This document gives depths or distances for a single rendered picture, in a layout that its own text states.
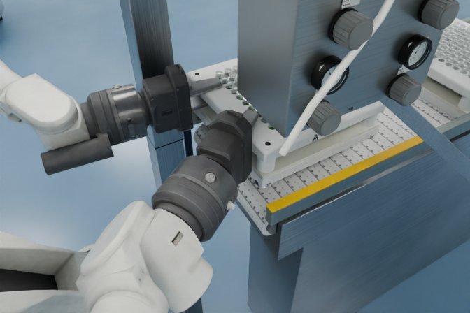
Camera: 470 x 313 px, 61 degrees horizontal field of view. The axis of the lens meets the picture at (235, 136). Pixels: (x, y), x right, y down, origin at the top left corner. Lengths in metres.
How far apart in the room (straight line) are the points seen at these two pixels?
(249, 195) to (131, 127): 0.22
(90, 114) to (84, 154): 0.06
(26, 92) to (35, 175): 1.35
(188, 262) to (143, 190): 1.32
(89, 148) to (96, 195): 1.19
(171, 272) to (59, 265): 0.38
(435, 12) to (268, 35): 0.17
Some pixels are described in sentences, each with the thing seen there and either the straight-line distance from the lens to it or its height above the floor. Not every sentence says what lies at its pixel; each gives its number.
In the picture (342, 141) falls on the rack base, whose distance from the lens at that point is 0.67.
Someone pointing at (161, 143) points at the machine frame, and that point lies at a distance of 0.79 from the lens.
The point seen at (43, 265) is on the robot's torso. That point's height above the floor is 0.68.
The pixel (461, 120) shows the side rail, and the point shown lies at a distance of 0.84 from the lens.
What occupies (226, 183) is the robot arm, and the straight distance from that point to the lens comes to 0.49.
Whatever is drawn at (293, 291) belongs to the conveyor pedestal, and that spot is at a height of 0.41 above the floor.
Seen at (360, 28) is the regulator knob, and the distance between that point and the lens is 0.38.
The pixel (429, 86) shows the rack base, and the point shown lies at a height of 0.82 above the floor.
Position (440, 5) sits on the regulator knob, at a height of 1.13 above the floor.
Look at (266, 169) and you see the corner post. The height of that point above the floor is 0.88.
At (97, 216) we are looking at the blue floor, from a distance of 1.72.
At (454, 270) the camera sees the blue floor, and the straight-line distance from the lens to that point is 1.69.
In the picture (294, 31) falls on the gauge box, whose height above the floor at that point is 1.13.
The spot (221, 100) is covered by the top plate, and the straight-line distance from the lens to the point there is 0.64.
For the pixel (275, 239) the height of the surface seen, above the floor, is 0.74.
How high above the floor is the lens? 1.30
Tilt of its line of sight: 41 degrees down
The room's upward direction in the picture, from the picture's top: straight up
